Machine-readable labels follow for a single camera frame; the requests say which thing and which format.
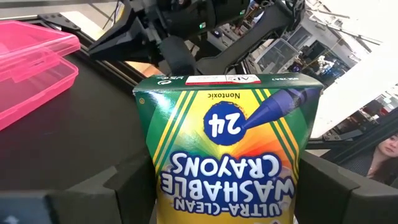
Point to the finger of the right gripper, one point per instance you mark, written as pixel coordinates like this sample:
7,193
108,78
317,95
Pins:
124,40
248,40

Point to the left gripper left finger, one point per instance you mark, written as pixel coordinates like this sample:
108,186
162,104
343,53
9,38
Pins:
130,193

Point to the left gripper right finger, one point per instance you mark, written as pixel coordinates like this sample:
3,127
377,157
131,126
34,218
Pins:
335,199

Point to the green yellow crayon box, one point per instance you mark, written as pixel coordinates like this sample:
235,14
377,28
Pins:
224,155

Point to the pink transparent pencil case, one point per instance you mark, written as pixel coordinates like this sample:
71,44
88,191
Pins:
31,77

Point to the person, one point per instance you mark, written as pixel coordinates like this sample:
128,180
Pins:
385,155

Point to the black aluminium table frame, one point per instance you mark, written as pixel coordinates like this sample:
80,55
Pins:
118,74

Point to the black table frame strut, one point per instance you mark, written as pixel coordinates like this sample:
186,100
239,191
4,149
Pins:
363,137

